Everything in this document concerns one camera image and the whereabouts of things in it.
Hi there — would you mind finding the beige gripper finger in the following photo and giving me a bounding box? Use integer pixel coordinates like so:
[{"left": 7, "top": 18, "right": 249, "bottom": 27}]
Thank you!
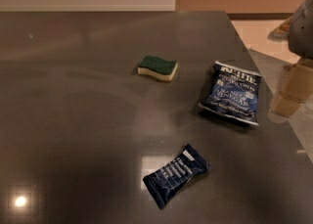
[{"left": 270, "top": 59, "right": 313, "bottom": 117}]

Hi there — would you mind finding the green and yellow sponge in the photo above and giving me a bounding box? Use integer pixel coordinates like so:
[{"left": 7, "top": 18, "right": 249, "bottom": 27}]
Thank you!
[{"left": 137, "top": 56, "right": 178, "bottom": 82}]

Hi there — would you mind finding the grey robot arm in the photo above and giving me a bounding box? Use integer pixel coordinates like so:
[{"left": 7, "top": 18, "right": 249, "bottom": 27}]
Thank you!
[{"left": 270, "top": 0, "right": 313, "bottom": 117}]

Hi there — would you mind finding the dark blue RXBAR wrapper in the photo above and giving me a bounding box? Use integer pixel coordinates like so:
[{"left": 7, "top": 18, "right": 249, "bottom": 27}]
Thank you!
[{"left": 143, "top": 144, "right": 210, "bottom": 209}]

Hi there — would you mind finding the blue Kettle chips bag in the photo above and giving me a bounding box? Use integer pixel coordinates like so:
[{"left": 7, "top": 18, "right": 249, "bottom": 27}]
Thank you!
[{"left": 199, "top": 61, "right": 262, "bottom": 126}]

